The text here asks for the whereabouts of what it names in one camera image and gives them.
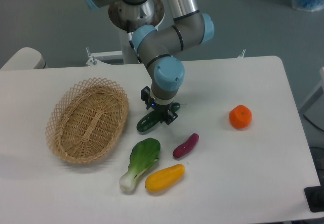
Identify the orange tangerine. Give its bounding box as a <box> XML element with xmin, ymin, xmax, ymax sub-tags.
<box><xmin>229</xmin><ymin>105</ymin><xmax>252</xmax><ymax>129</ymax></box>

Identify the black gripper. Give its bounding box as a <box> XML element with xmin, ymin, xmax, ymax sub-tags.
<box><xmin>140</xmin><ymin>86</ymin><xmax>178</xmax><ymax>124</ymax></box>

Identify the black device at table edge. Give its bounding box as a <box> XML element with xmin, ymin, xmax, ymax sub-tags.
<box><xmin>304</xmin><ymin>186</ymin><xmax>324</xmax><ymax>213</ymax></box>

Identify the black cable on pedestal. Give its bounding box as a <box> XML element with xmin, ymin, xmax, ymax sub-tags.
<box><xmin>126</xmin><ymin>19</ymin><xmax>144</xmax><ymax>64</ymax></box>

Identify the white chair back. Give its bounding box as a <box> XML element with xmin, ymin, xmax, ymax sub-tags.
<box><xmin>1</xmin><ymin>47</ymin><xmax>48</xmax><ymax>71</ymax></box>

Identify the white furniture at right edge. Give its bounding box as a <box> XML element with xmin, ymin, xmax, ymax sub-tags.
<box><xmin>298</xmin><ymin>67</ymin><xmax>323</xmax><ymax>114</ymax></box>

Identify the green bok choy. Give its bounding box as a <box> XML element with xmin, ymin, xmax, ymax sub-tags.
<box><xmin>119</xmin><ymin>138</ymin><xmax>160</xmax><ymax>192</ymax></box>

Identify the purple sweet potato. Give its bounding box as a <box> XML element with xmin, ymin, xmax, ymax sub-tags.
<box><xmin>173</xmin><ymin>133</ymin><xmax>199</xmax><ymax>159</ymax></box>

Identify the woven wicker basket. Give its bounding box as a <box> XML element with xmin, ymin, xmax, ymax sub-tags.
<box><xmin>46</xmin><ymin>78</ymin><xmax>129</xmax><ymax>164</ymax></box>

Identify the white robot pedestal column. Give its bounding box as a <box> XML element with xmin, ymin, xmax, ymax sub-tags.
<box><xmin>108</xmin><ymin>0</ymin><xmax>165</xmax><ymax>64</ymax></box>

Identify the yellow mango-like fruit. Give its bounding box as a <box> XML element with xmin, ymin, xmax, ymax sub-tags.
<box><xmin>145</xmin><ymin>164</ymin><xmax>185</xmax><ymax>193</ymax></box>

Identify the white pedestal base frame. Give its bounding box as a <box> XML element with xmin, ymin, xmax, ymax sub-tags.
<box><xmin>85</xmin><ymin>47</ymin><xmax>142</xmax><ymax>67</ymax></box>

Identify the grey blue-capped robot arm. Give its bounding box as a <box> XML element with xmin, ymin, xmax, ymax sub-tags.
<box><xmin>85</xmin><ymin>0</ymin><xmax>215</xmax><ymax>124</ymax></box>

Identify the dark green cucumber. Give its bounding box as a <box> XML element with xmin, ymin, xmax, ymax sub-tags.
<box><xmin>136</xmin><ymin>102</ymin><xmax>188</xmax><ymax>133</ymax></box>

